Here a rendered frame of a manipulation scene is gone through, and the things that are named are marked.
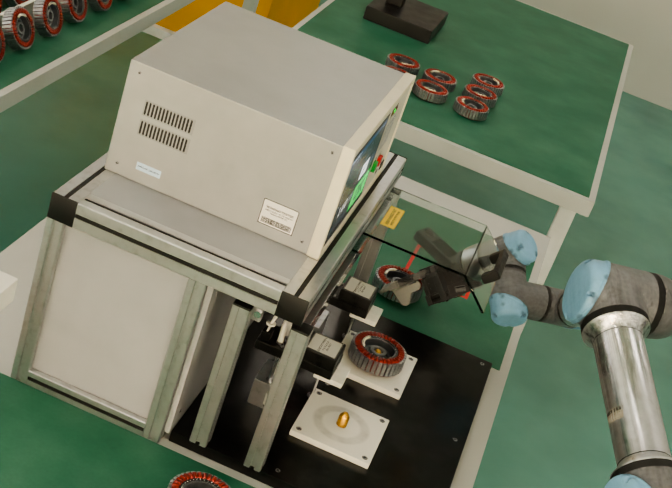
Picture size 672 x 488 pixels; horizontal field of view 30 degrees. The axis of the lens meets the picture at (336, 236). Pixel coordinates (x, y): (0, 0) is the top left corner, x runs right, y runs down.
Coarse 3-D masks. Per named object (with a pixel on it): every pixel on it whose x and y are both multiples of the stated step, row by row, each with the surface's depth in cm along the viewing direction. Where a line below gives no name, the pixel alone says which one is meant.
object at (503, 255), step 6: (498, 252) 241; (504, 252) 240; (492, 258) 241; (498, 258) 238; (504, 258) 238; (498, 264) 235; (504, 264) 237; (492, 270) 233; (498, 270) 233; (486, 276) 233; (492, 276) 232; (498, 276) 232; (486, 282) 233
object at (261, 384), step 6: (270, 360) 227; (264, 366) 225; (270, 366) 226; (264, 372) 224; (258, 378) 221; (264, 378) 222; (258, 384) 222; (264, 384) 221; (270, 384) 221; (252, 390) 222; (258, 390) 222; (264, 390) 222; (252, 396) 223; (258, 396) 222; (264, 396) 222; (252, 402) 223; (258, 402) 223
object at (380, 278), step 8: (376, 272) 277; (384, 272) 278; (392, 272) 280; (400, 272) 281; (408, 272) 281; (376, 280) 276; (384, 280) 275; (392, 280) 278; (384, 296) 275; (392, 296) 274; (416, 296) 276
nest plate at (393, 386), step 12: (348, 336) 251; (348, 348) 247; (348, 360) 243; (408, 360) 250; (360, 372) 241; (408, 372) 246; (372, 384) 239; (384, 384) 240; (396, 384) 241; (396, 396) 239
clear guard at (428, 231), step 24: (408, 216) 240; (432, 216) 243; (456, 216) 247; (384, 240) 228; (408, 240) 231; (432, 240) 234; (456, 240) 238; (480, 240) 241; (456, 264) 229; (480, 264) 236; (480, 288) 231
